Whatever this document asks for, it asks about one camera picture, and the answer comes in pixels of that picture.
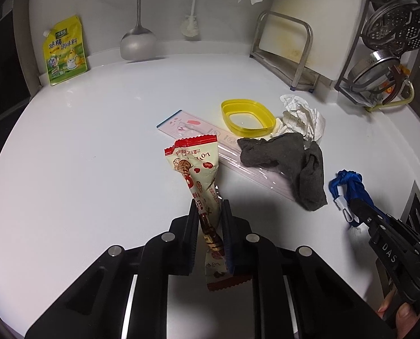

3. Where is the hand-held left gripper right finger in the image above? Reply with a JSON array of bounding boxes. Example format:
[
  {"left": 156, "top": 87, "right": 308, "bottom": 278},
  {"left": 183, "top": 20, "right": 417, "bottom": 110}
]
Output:
[{"left": 221, "top": 199, "right": 405, "bottom": 339}]

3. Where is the yellow seasoning pouch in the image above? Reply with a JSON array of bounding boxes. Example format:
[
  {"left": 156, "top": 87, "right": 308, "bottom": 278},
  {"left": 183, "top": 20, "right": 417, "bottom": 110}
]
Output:
[{"left": 41, "top": 15, "right": 90, "bottom": 86}]

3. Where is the perforated metal steamer plate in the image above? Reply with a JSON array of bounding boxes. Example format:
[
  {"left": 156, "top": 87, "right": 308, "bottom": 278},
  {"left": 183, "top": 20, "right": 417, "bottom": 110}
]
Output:
[{"left": 362, "top": 0, "right": 420, "bottom": 52}]

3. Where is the yellow plastic ring lid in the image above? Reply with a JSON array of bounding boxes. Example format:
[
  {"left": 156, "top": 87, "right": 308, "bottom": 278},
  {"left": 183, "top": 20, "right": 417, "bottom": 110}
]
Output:
[{"left": 220, "top": 99, "right": 277, "bottom": 135}]

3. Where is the white cutting board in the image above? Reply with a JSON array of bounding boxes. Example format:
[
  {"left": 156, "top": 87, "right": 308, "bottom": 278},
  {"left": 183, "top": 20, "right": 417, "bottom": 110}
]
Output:
[{"left": 259, "top": 0, "right": 369, "bottom": 82}]

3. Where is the metal spatula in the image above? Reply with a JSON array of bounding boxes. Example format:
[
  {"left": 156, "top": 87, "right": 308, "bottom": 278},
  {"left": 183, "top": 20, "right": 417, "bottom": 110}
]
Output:
[{"left": 120, "top": 0, "right": 158, "bottom": 61}]

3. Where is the red and cream snack wrapper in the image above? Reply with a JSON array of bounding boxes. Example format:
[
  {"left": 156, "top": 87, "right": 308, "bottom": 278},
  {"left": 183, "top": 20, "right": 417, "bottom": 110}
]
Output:
[{"left": 164, "top": 134, "right": 252, "bottom": 292}]

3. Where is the white and blue bottle brush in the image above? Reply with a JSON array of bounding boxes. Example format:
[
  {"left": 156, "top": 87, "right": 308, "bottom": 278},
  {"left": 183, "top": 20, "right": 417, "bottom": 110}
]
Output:
[{"left": 179, "top": 0, "right": 201, "bottom": 39}]

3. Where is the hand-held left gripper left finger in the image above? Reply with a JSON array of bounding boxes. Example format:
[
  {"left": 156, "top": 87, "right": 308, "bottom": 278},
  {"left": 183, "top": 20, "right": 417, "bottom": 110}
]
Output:
[{"left": 24, "top": 199, "right": 201, "bottom": 339}]

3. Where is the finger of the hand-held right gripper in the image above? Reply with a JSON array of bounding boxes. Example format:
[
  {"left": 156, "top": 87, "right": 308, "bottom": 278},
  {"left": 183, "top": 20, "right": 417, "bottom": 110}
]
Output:
[
  {"left": 359, "top": 216, "right": 395, "bottom": 245},
  {"left": 350, "top": 201, "right": 420, "bottom": 245}
]

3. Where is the black kitchen sink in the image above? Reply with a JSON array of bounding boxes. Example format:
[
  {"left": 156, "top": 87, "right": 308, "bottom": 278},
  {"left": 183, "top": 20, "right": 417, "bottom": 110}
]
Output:
[{"left": 401, "top": 180, "right": 420, "bottom": 241}]

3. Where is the metal cutting board rack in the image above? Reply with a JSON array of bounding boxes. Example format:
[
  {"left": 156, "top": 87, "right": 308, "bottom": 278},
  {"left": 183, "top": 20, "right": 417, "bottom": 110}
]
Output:
[{"left": 250, "top": 10, "right": 322, "bottom": 94}]

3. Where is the glass pot lid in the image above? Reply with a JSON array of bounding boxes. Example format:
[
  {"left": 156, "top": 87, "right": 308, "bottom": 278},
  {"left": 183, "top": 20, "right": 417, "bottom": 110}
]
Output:
[{"left": 348, "top": 50, "right": 401, "bottom": 96}]

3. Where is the wire pot lid rack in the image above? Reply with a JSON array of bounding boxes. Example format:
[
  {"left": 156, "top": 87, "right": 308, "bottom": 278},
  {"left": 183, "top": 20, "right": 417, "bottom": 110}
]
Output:
[{"left": 335, "top": 0, "right": 420, "bottom": 112}]

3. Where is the person's right hand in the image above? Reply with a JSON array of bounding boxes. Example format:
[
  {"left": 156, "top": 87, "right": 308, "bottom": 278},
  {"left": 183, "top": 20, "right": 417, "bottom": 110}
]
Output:
[{"left": 377, "top": 286, "right": 420, "bottom": 330}]

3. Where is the gas valve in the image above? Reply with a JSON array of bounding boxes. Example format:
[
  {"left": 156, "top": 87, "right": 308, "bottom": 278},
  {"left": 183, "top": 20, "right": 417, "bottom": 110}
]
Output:
[{"left": 382, "top": 64, "right": 409, "bottom": 104}]

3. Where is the grey sock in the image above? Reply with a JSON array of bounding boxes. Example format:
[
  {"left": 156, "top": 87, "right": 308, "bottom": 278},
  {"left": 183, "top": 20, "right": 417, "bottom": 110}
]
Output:
[{"left": 237, "top": 132, "right": 328, "bottom": 212}]

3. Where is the pink zip bag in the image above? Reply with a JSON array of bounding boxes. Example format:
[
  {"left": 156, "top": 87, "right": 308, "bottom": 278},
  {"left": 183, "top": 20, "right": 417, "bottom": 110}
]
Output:
[{"left": 156, "top": 109, "right": 302, "bottom": 203}]

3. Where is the white paper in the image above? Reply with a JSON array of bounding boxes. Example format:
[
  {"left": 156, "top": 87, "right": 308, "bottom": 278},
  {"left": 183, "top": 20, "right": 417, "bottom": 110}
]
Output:
[{"left": 270, "top": 94, "right": 326, "bottom": 149}]

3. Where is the blue lanyard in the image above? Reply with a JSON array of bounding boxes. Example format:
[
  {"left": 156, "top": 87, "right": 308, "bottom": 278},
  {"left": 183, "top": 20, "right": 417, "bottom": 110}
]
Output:
[{"left": 329, "top": 169, "right": 389, "bottom": 228}]

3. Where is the yellow gas hose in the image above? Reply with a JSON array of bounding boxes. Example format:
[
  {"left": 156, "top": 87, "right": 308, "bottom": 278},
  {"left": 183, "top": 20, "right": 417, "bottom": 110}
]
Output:
[{"left": 365, "top": 81, "right": 415, "bottom": 112}]

